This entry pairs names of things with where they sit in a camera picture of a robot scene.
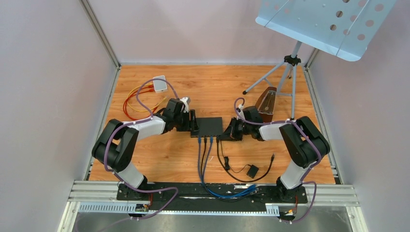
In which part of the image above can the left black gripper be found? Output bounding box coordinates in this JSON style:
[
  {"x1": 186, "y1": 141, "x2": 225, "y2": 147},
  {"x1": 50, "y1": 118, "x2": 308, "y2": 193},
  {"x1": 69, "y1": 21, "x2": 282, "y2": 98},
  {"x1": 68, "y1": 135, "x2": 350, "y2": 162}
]
[{"x1": 174, "y1": 110, "x2": 200, "y2": 132}]

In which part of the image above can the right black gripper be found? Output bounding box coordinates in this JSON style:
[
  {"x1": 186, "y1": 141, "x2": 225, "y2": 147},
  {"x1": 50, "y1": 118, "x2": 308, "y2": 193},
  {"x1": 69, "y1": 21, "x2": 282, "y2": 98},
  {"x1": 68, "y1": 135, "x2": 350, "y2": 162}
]
[{"x1": 220, "y1": 117, "x2": 252, "y2": 141}]

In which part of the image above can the black network switch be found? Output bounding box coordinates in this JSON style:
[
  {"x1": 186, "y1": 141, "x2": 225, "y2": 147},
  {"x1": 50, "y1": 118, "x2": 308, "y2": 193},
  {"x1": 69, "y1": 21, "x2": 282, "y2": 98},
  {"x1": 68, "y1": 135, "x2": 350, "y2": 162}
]
[{"x1": 190, "y1": 117, "x2": 223, "y2": 138}]

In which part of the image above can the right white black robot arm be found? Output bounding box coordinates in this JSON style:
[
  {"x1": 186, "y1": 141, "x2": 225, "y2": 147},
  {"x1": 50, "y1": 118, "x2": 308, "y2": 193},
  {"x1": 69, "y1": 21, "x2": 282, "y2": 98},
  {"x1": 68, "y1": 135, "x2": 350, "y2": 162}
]
[{"x1": 218, "y1": 106, "x2": 330, "y2": 202}]

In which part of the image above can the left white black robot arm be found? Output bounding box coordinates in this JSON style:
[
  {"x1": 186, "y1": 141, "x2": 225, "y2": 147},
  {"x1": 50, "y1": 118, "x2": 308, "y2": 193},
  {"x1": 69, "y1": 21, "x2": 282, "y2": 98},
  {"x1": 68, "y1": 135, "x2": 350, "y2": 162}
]
[{"x1": 91, "y1": 97, "x2": 199, "y2": 200}]

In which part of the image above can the brown wooden metronome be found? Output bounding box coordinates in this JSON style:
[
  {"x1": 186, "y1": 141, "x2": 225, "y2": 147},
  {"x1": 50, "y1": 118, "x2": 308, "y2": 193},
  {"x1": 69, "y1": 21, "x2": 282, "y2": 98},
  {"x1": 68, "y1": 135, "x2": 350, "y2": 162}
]
[{"x1": 255, "y1": 87, "x2": 277, "y2": 122}]

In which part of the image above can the small white router box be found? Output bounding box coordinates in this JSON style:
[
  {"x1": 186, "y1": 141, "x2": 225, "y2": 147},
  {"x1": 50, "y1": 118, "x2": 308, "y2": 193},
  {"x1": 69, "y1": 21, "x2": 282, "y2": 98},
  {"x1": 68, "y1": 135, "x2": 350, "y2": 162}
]
[{"x1": 153, "y1": 75, "x2": 168, "y2": 93}]

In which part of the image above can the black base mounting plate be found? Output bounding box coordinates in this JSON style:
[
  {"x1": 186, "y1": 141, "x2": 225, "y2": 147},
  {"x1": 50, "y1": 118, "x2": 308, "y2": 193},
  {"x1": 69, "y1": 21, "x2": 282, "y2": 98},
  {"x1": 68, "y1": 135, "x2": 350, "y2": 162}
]
[{"x1": 116, "y1": 182, "x2": 308, "y2": 212}]

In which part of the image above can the silver music stand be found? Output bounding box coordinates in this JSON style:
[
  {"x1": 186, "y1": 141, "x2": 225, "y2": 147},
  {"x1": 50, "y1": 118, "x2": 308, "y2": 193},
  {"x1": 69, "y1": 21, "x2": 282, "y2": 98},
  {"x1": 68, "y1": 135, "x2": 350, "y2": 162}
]
[{"x1": 249, "y1": 0, "x2": 410, "y2": 132}]

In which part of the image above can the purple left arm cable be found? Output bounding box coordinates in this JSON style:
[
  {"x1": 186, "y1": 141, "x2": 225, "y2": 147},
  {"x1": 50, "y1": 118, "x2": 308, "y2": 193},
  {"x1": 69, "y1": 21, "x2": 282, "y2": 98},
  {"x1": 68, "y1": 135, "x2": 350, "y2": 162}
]
[{"x1": 76, "y1": 78, "x2": 179, "y2": 232}]

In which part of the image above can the blue network cable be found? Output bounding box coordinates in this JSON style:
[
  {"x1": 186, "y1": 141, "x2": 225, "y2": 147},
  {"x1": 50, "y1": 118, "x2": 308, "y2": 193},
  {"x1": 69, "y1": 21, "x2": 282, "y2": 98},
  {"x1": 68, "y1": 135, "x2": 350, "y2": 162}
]
[
  {"x1": 196, "y1": 137, "x2": 259, "y2": 200},
  {"x1": 201, "y1": 137, "x2": 257, "y2": 198}
]

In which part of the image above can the red network cable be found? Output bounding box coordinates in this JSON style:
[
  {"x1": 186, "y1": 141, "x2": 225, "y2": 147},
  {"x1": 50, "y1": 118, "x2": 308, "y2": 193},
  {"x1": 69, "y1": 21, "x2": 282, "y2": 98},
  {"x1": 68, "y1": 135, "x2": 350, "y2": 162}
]
[{"x1": 123, "y1": 86, "x2": 161, "y2": 121}]

